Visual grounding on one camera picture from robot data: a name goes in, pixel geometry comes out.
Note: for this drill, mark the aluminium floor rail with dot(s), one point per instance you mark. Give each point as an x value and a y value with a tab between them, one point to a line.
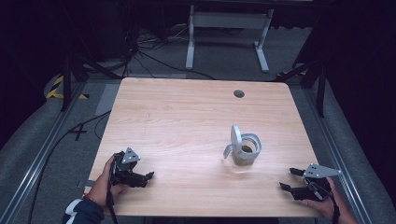
339	161
40	161

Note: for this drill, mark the black tripod stand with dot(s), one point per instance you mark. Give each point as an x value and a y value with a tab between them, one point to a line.
320	90
66	81

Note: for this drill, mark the white metal desk frame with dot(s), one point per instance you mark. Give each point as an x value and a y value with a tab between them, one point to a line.
229	20

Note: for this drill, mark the yellow black floor tape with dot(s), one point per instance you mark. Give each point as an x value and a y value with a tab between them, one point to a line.
53	91

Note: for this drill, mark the person's right hand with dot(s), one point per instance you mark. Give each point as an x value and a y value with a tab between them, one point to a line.
330	207

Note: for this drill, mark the person's left hand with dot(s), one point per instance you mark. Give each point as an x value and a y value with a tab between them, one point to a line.
101	186

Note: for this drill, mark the grey table grommet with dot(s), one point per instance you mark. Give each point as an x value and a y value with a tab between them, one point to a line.
238	93

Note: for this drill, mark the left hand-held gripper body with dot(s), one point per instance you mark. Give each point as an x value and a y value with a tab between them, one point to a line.
130	156

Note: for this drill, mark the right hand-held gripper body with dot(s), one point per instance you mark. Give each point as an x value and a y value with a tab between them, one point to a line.
320	171

